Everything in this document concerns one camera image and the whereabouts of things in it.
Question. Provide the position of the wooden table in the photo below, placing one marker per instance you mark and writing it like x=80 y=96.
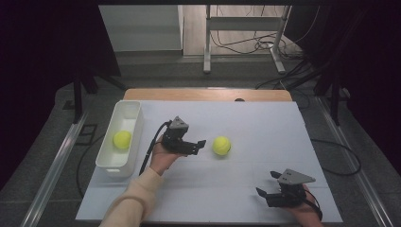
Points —
x=189 y=94

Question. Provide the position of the black curtain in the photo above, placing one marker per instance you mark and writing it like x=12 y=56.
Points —
x=362 y=63
x=38 y=63

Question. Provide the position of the white plastic bin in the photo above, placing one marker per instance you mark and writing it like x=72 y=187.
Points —
x=124 y=116

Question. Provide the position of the person's right hand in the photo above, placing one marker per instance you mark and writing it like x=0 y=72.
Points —
x=304 y=216

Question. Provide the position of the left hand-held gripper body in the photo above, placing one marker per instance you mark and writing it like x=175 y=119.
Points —
x=176 y=138

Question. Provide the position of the white metal stand frame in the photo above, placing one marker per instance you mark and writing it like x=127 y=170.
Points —
x=242 y=23

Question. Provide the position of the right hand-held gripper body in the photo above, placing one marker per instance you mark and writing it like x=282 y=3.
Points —
x=291 y=192

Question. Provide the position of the aluminium floor rail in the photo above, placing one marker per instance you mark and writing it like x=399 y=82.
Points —
x=52 y=176
x=356 y=176

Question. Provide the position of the black stand leg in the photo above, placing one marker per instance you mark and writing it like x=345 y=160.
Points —
x=334 y=101
x=77 y=97

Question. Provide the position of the white cabinet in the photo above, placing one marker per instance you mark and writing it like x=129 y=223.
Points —
x=142 y=28

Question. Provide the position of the yellow tennis ball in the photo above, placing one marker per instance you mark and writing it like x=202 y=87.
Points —
x=122 y=139
x=221 y=145

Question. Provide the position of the white table cover sheet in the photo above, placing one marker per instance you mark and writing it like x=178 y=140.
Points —
x=252 y=126

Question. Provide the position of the person's left hand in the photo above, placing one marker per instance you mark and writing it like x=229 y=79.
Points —
x=160 y=159

